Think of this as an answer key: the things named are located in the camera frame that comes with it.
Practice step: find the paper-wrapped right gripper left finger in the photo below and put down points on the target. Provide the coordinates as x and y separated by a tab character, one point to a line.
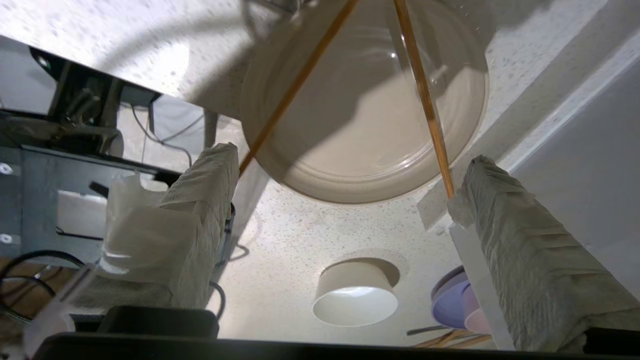
195	225

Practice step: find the paper-wrapped right gripper right finger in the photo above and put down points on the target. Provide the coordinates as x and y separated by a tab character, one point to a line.
535	265

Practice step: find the wooden chopstick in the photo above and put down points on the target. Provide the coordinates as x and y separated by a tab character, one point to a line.
465	341
300	82
425	95

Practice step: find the pink plastic bowl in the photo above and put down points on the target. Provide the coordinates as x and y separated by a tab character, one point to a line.
477	312

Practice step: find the purple plastic bowl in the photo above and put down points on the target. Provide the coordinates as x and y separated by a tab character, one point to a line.
447	305

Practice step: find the white round cup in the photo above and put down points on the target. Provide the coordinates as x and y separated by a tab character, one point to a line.
355	295

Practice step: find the cream white round plate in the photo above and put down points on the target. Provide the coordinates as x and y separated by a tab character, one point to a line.
360	125

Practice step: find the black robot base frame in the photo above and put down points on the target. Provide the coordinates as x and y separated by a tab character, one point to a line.
75	115

